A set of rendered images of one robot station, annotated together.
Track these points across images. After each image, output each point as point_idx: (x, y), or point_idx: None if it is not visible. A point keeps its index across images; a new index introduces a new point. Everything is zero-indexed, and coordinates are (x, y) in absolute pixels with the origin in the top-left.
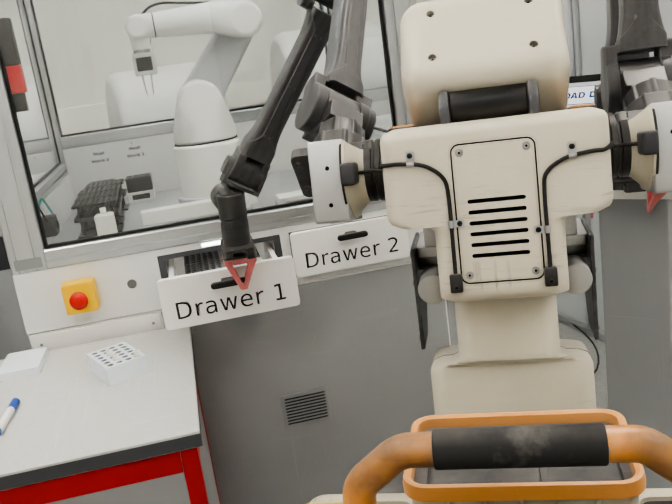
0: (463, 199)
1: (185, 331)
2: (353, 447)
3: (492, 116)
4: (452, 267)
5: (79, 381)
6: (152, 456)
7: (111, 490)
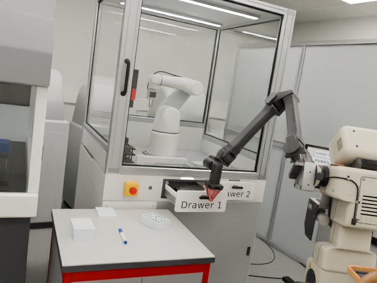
0: (361, 194)
1: (169, 212)
2: (210, 274)
3: (371, 169)
4: (353, 215)
5: (140, 226)
6: (196, 263)
7: (176, 274)
